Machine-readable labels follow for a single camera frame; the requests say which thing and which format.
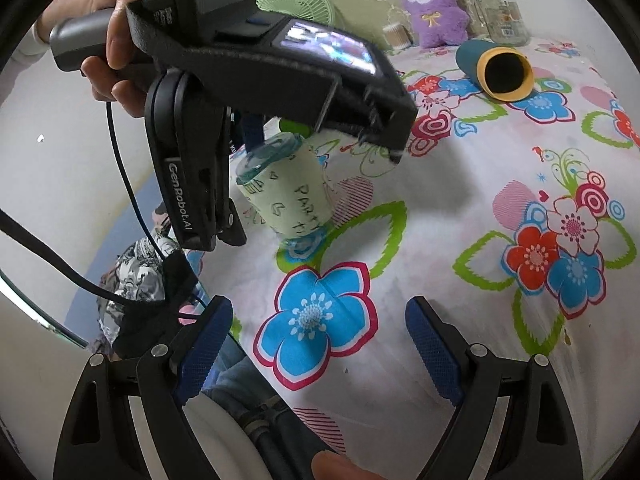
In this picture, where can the clear glass jar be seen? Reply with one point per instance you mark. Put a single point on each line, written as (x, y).
(500, 15)

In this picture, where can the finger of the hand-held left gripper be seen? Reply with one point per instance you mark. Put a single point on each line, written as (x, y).
(231, 225)
(252, 132)

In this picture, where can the floral bed sheet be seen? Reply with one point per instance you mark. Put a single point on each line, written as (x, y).
(450, 220)

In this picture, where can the teal tumbler with yellow rim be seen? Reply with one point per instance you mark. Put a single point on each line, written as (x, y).
(472, 57)

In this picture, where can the cotton swab container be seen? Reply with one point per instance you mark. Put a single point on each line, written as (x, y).
(397, 37)

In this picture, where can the black and white printed cloth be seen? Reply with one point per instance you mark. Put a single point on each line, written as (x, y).
(140, 275)

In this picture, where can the purple plush toy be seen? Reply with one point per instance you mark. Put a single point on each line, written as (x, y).
(435, 10)

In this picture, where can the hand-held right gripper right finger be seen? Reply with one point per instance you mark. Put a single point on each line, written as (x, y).
(432, 350)

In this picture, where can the green round fan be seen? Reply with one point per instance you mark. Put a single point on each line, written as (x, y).
(300, 0)

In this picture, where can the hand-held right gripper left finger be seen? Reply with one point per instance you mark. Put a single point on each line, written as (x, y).
(205, 347)

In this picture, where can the person's jeans leg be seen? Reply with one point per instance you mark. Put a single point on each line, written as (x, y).
(240, 375)

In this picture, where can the person's left forearm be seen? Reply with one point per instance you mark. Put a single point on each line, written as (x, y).
(30, 42)

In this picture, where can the pale green cup with lid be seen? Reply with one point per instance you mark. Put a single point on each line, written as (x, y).
(290, 195)

